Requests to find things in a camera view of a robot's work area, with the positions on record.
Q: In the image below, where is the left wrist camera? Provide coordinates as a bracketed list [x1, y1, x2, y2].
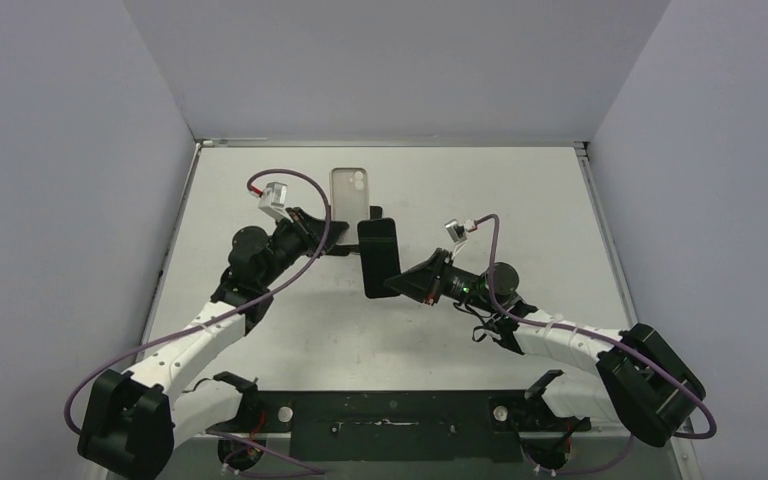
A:
[258, 182, 291, 222]

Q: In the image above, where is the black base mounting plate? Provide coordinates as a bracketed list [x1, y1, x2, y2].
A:
[215, 370, 591, 463]

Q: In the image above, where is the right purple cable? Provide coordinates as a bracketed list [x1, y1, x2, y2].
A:
[466, 213, 719, 478]

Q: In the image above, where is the cream-edged spare phone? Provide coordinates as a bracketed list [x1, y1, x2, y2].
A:
[357, 218, 401, 299]

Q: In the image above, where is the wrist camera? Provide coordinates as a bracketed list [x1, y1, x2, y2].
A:
[444, 219, 475, 259]
[258, 182, 291, 222]

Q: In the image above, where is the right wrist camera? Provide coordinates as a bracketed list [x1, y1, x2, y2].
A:
[444, 219, 475, 259]

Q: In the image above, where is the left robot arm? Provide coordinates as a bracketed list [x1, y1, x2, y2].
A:
[77, 207, 349, 479]

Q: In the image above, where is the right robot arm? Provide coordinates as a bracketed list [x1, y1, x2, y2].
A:
[383, 249, 706, 447]

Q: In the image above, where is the black phone white edge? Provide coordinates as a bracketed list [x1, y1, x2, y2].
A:
[369, 205, 383, 221]

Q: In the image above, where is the cream phone case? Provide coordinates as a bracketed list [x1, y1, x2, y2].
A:
[330, 167, 370, 246]

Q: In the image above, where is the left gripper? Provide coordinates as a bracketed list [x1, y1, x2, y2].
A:
[258, 207, 348, 288]

